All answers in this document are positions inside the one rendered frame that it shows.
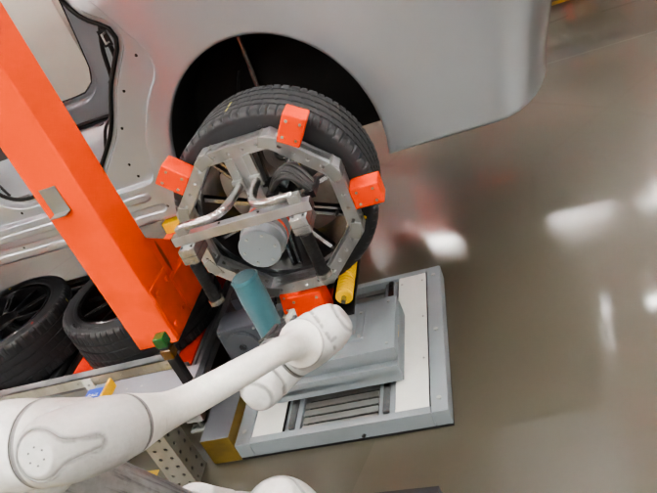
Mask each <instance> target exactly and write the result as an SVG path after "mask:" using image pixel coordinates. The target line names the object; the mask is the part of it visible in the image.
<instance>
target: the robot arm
mask: <svg viewBox="0 0 657 493"><path fill-rule="evenodd" d="M280 321H281V323H280V324H275V325H274V326H273V327H272V329H271V330H270V331H269V332H268V333H267V334H265V336H264V337H262V338H261V339H260V340H258V342H259V344H260V346H258V347H256V348H254V349H252V350H250V351H248V352H246V353H244V354H243V355H241V356H239V357H237V358H235V359H234V360H232V361H230V362H228V363H226V364H224V365H222V366H220V367H218V368H216V369H214V370H212V371H210V372H208V373H206V374H204V375H202V376H200V377H198V378H196V379H194V380H192V381H189V382H187V383H185V384H183V385H180V386H178V387H176V388H173V389H170V390H167V391H162V392H155V393H122V394H115V395H104V396H99V397H95V398H92V397H59V398H17V399H9V400H3V401H0V493H316V492H315V491H314V490H313V489H312V488H311V487H310V486H309V485H307V484H306V483H304V482H303V481H301V480H299V479H297V478H294V477H291V476H287V475H277V476H272V477H269V478H267V479H265V480H263V481H262V482H260V483H259V484H258V485H257V486H256V487H255V488H254V489H253V490H252V491H251V492H246V491H235V490H233V489H228V488H223V487H219V486H214V485H210V484H207V483H202V482H193V483H189V484H187V485H185V486H183V487H182V486H180V485H177V484H175V483H173V482H171V481H168V480H166V479H164V478H162V477H160V476H157V475H155V474H153V473H151V472H148V471H145V470H143V469H140V468H138V467H136V466H134V465H132V464H129V463H127V462H128V461H129V460H130V459H132V458H134V457H135V456H137V455H139V454H141V453H142V452H144V451H145V450H147V449H148V448H149V447H150V446H152V445H153V444H154V443H155V442H156V441H158V440H159V439H160V438H161V437H162V436H164V435H165V434H166V433H168V432H169V431H171V430H172V429H174V428H176V427H177V426H180V425H182V424H183V423H185V422H187V421H189V420H190V419H192V418H194V417H196V416H198V415H199V414H201V413H203V412H205V411H206V410H208V409H210V408H211V407H213V406H215V405H216V404H218V403H220V402H221V401H223V400H225V399H226V398H228V397H230V396H231V395H233V394H235V393H236V392H238V391H239V392H240V393H241V398H242V399H243V401H244V402H245V403H246V404H247V405H248V406H249V407H250V408H251V409H253V410H256V411H265V410H268V409H270V408H272V407H273V406H274V405H276V404H277V403H278V402H279V401H280V400H281V399H282V398H283V396H284V395H286V394H287V393H288V391H289V390H290V389H291V388H292V387H293V386H294V385H295V384H296V383H297V382H298V381H299V380H300V379H301V378H302V377H304V376H305V375H306V374H308V373H309V372H311V371H313V370H315V369H317V368H318V367H320V366H321V365H323V364H324V363H326V362H327V360H329V359H330V358H331V357H332V356H334V355H335V354H336V353H337V352H338V351H339V350H341V349H342V348H343V346H344V345H345V344H346V343H347V341H348V339H349V338H350V336H351V335H352V327H353V326H352V322H351V320H350V318H349V317H348V315H347V314H346V312H345V311H344V310H343V309H342V308H341V307H340V306H338V305H335V304H331V303H329V304H324V305H321V306H318V307H316V308H314V309H312V310H311V311H309V312H305V313H303V314H302V315H301V316H299V317H297V315H296V312H295V309H294V308H292V309H289V311H288V313H287V315H286V317H285V318H282V319H281V320H280Z"/></svg>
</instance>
